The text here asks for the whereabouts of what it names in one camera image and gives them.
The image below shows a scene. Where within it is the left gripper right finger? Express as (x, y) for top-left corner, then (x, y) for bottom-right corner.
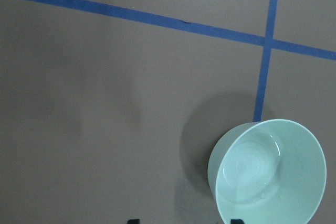
(230, 219), (244, 224)

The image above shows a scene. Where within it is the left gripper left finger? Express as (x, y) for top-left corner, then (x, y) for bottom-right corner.
(127, 219), (139, 224)

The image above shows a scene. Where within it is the light green bowl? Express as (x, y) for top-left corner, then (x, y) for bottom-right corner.
(207, 119), (327, 223)

